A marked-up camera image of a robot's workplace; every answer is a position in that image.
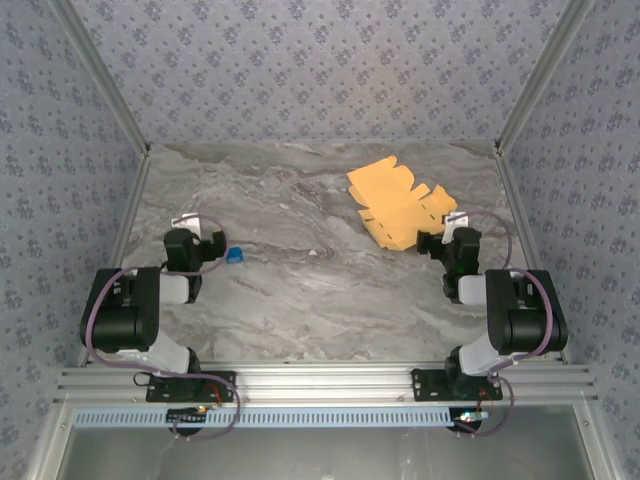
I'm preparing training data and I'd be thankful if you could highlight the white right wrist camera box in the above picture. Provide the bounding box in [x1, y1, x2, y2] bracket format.
[445, 211, 472, 242]

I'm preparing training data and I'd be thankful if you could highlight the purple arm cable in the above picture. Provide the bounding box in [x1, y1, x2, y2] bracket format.
[452, 209, 564, 439]
[81, 213, 242, 442]

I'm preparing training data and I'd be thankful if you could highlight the aluminium mounting rail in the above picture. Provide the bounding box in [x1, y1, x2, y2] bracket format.
[53, 363, 600, 407]

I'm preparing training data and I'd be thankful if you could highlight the small black circuit board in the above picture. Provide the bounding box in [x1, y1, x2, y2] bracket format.
[451, 408, 490, 432]
[166, 405, 210, 427]

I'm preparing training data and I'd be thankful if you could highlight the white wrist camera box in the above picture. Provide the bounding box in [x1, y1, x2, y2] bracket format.
[445, 211, 472, 242]
[171, 213, 202, 235]

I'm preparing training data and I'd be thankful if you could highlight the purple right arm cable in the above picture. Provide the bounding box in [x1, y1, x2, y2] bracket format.
[452, 209, 564, 439]

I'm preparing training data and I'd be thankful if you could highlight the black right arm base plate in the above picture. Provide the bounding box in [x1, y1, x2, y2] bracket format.
[410, 368, 504, 402]

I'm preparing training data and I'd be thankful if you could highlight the aluminium lower frame bar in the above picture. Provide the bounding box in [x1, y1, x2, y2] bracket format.
[572, 403, 626, 480]
[24, 404, 76, 480]

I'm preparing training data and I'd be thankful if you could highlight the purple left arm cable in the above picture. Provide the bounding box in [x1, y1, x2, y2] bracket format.
[81, 213, 242, 442]

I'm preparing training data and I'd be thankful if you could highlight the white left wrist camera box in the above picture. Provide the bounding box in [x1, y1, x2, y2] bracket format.
[171, 213, 202, 235]

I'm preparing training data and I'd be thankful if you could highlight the aluminium table side rail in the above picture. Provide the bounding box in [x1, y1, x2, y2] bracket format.
[77, 147, 152, 369]

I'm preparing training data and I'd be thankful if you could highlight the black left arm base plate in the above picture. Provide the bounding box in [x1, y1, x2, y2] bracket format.
[145, 370, 237, 404]

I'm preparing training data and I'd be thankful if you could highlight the pale blue slotted cable duct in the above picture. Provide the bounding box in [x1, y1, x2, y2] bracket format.
[73, 405, 452, 429]

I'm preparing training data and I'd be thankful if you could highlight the yellow paper box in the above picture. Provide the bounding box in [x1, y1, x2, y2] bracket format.
[346, 156, 459, 251]

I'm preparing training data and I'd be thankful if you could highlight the grey metal sheet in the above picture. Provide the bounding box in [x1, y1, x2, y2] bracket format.
[55, 424, 596, 480]

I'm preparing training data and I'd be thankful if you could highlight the aluminium frame post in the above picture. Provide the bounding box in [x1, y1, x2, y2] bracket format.
[493, 0, 597, 154]
[48, 0, 152, 157]

